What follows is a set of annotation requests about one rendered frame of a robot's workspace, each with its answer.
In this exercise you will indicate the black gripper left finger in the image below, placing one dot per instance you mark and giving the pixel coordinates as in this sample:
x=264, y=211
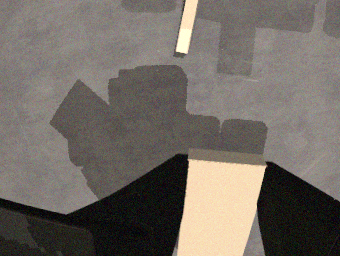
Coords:
x=141, y=219

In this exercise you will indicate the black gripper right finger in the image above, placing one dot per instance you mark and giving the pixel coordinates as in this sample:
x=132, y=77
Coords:
x=295, y=218

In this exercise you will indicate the beige domino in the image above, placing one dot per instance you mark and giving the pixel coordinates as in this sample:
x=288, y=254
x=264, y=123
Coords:
x=220, y=203
x=187, y=25

